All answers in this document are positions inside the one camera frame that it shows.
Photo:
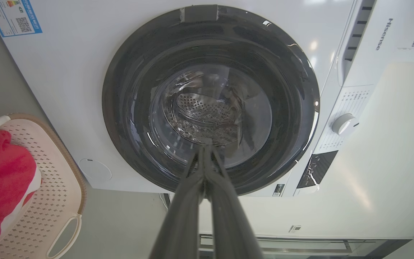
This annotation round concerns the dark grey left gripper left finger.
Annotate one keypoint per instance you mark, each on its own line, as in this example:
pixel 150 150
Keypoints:
pixel 182 216

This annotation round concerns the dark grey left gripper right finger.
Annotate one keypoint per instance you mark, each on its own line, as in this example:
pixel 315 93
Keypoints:
pixel 230 223

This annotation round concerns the beige perforated laundry basket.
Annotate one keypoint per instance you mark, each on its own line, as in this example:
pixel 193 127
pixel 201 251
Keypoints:
pixel 45 201

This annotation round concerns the metal framed glass cabinet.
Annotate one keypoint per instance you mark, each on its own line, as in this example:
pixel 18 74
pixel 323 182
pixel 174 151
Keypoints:
pixel 300 246

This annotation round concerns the dark round washing machine door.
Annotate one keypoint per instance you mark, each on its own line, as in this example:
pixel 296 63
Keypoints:
pixel 210 93

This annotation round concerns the white washing machine control knob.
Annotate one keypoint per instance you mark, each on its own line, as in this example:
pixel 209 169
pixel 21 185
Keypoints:
pixel 344 124

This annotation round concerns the white front-load washing machine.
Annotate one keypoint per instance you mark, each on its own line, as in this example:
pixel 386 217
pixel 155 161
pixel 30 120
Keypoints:
pixel 70 72

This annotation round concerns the red and white garment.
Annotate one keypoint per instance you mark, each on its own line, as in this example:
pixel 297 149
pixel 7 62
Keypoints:
pixel 0 180

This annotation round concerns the blue energy label sticker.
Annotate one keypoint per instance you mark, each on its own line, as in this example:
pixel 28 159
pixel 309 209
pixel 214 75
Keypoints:
pixel 13 16

